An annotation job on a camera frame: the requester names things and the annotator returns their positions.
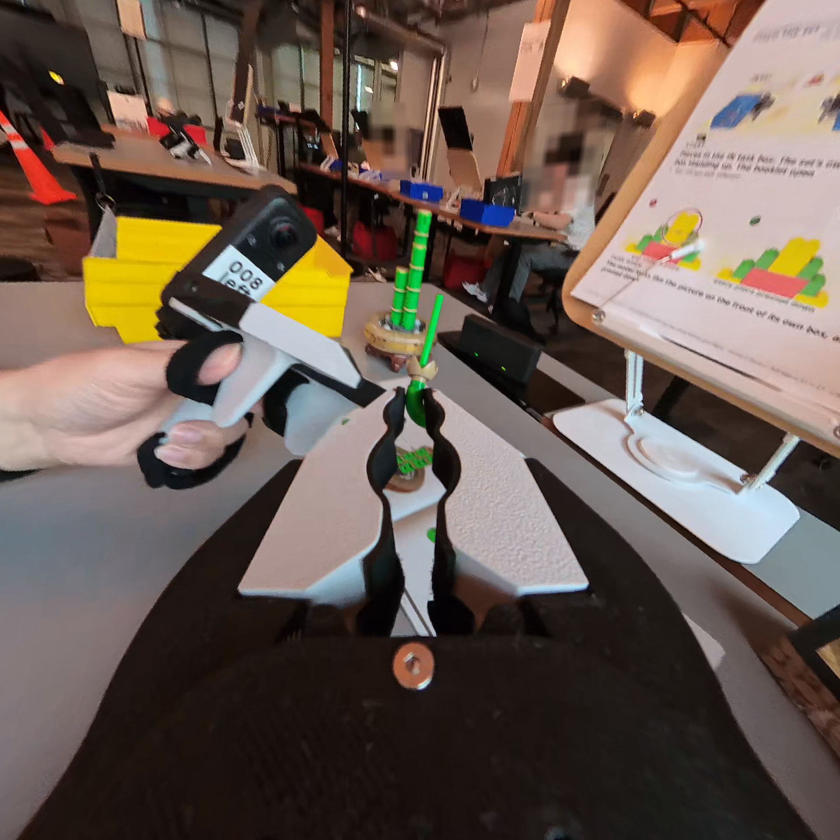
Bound orange traffic cone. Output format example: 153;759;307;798
0;108;78;206

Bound red bin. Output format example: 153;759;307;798
351;222;398;260
443;252;487;290

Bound white paper notice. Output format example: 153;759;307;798
508;20;552;102

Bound thin black pole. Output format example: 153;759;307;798
338;0;355;263

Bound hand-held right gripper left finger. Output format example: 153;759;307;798
236;387;406;636

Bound plywood chair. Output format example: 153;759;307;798
449;147;483;191

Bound person's left hand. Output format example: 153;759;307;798
0;341;263;470

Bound black monitor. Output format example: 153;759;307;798
438;105;473;151

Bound lego instruction booklet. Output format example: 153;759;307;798
338;375;726;670

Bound yellow stacked storage bins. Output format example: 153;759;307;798
82;215;355;345

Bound lego bamboo pot model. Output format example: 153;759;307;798
364;209;434;363

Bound printed instruction sheet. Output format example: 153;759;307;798
571;0;840;395

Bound grey work table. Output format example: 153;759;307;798
52;125;296;198

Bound thin green lego stem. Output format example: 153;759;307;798
403;293;446;424

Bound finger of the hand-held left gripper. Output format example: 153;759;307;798
238;302;387;409
282;379;361;458

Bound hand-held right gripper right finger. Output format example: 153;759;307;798
423;387;589;636

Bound black rectangular box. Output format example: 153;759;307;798
459;314;542;385

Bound small black white robot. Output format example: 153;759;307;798
157;115;211;165

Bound grey hanging tag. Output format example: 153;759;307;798
88;190;120;260

